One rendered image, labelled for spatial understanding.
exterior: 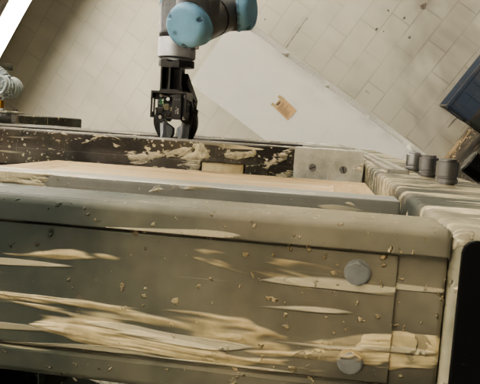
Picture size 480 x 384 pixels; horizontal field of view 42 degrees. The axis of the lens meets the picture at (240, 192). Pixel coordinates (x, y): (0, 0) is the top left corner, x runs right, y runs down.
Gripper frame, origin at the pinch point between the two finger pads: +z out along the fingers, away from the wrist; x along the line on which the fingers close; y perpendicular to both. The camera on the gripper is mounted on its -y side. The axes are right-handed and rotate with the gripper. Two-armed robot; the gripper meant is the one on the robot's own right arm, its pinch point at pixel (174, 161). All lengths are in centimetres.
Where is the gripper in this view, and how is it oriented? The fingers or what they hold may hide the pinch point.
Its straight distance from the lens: 129.9
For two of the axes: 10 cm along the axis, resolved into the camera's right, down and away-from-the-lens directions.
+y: -1.4, 1.0, -9.8
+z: -0.6, 9.9, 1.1
